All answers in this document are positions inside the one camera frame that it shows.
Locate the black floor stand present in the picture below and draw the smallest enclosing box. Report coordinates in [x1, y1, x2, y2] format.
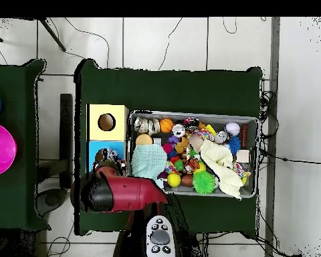
[37, 93, 74, 218]

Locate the black tripod leg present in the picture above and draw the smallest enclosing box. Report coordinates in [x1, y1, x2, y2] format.
[38, 17, 67, 52]

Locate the small tiger plush toy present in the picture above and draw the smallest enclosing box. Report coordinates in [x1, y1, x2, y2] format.
[183, 157, 201, 172]

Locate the round orange sponge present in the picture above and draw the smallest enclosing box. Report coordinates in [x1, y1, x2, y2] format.
[135, 133, 154, 147]

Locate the mint green knitted cloth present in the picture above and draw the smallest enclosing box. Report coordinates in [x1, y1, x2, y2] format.
[130, 143, 168, 189]

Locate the colourful dotted packet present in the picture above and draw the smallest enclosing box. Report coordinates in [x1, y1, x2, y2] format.
[196, 128, 215, 142]

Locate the shallow wire mesh bin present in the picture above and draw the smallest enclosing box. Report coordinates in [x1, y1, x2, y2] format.
[125, 110, 259, 199]

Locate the small orange basketball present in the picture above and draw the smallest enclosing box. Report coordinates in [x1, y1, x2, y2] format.
[159, 118, 175, 134]

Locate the green spiky rubber ball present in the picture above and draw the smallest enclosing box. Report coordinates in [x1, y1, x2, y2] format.
[191, 171, 217, 195]

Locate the crushed silver can black label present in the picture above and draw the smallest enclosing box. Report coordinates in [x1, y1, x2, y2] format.
[214, 130, 229, 145]

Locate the pink plastic bowl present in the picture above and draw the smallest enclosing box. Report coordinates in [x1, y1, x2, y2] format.
[0, 122, 18, 177]

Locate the dark green table cloth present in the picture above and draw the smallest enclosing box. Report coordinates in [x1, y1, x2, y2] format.
[0, 58, 51, 232]
[74, 58, 263, 239]

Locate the cream knitted cloth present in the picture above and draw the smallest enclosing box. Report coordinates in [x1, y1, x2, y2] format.
[199, 139, 244, 200]

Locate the blue spiky rubber ball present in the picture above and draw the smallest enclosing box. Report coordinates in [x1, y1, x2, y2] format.
[227, 135, 242, 155]

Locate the plain wooden block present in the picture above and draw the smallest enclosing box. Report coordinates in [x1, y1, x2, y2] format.
[236, 149, 250, 163]

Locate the white baseball red stitching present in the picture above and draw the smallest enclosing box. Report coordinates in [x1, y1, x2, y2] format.
[225, 121, 241, 136]

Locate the wooden box with three holes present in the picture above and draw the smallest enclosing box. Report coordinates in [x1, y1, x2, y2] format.
[84, 103, 129, 177]

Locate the crushed clear bottle blue label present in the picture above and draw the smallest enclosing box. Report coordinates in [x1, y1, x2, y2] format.
[97, 148, 122, 163]

